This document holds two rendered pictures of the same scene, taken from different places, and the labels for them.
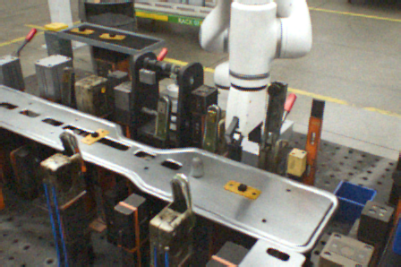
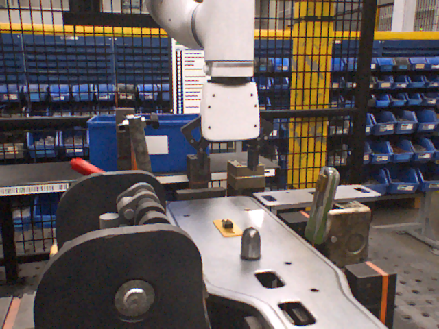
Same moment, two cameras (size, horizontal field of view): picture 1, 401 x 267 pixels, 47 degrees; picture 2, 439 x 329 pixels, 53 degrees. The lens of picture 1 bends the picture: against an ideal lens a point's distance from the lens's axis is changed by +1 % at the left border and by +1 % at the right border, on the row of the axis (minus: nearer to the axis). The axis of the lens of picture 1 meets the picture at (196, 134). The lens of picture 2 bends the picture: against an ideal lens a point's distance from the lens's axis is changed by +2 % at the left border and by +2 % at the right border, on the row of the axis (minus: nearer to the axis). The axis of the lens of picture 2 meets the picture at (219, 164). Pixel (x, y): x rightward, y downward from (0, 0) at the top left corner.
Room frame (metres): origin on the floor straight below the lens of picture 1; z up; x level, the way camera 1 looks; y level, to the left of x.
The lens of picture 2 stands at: (1.46, 0.39, 1.30)
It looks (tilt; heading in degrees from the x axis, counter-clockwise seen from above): 13 degrees down; 221
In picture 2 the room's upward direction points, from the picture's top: straight up
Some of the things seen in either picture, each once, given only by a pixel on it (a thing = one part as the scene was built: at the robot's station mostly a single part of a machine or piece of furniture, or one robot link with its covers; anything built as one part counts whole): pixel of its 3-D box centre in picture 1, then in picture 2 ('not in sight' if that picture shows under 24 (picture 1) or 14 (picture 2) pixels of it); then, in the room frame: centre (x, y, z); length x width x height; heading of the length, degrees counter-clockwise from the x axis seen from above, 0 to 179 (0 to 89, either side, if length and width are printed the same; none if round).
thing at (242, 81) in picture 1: (250, 74); (227, 70); (0.87, -0.11, 1.29); 0.09 x 0.08 x 0.03; 147
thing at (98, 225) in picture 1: (104, 180); not in sight; (1.14, 0.28, 0.84); 0.13 x 0.05 x 0.29; 147
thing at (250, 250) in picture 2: (197, 167); (250, 246); (0.94, 0.00, 1.02); 0.03 x 0.03 x 0.07
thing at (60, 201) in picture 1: (70, 213); not in sight; (0.95, 0.33, 0.87); 0.12 x 0.09 x 0.35; 147
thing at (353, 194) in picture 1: (352, 204); not in sight; (1.15, -0.48, 0.74); 0.11 x 0.10 x 0.09; 57
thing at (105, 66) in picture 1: (115, 100); not in sight; (1.53, 0.29, 0.92); 0.10 x 0.08 x 0.45; 57
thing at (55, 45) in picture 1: (65, 86); not in sight; (1.68, 0.51, 0.92); 0.08 x 0.08 x 0.44; 57
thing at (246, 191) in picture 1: (242, 188); (227, 225); (0.87, -0.11, 1.01); 0.08 x 0.04 x 0.01; 57
